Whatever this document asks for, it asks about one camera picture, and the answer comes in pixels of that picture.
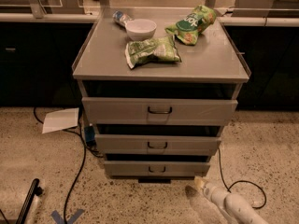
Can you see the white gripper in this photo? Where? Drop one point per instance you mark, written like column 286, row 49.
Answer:
column 212, row 190

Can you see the grey bottom drawer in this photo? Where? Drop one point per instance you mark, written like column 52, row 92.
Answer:
column 156, row 168

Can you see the grey drawer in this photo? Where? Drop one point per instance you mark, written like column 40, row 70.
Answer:
column 100, row 110
column 156, row 144
column 156, row 168

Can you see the grey middle drawer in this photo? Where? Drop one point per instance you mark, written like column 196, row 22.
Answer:
column 156, row 144

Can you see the grey drawer cabinet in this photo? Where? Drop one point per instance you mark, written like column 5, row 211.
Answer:
column 211, row 70

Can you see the grey top drawer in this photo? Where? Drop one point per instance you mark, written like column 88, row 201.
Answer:
column 100, row 110

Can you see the blue power adapter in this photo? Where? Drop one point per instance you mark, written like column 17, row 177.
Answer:
column 89, row 136

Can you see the green chip bag front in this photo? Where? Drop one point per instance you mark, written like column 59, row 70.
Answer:
column 157, row 50

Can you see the green chip bag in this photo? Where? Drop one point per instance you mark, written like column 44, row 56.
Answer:
column 195, row 23
column 157, row 50

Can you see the green chip bag rear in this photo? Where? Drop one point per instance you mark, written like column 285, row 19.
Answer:
column 195, row 23

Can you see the white paper sheet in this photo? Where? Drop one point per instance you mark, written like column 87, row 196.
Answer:
column 60, row 120

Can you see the black bar foot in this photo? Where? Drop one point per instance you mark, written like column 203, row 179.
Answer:
column 34, row 190

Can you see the white bowl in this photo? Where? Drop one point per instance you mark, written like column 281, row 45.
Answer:
column 140, row 29

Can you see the blue silver snack packet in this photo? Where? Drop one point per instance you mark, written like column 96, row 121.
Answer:
column 121, row 18

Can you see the dark counter cabinets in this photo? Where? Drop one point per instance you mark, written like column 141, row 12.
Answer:
column 36, row 63

